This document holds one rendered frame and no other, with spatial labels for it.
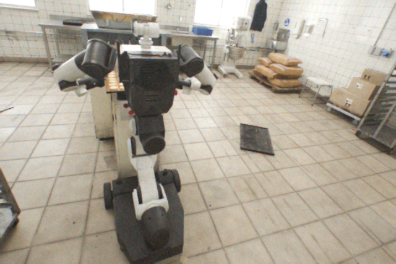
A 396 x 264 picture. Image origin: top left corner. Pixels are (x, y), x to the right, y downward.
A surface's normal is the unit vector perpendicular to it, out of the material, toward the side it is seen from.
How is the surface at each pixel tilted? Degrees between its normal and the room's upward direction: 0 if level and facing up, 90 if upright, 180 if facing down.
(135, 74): 90
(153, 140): 90
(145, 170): 33
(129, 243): 0
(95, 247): 0
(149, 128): 45
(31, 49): 90
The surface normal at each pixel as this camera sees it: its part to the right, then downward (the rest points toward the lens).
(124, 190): 0.35, -0.28
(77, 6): 0.30, 0.48
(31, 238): 0.11, -0.87
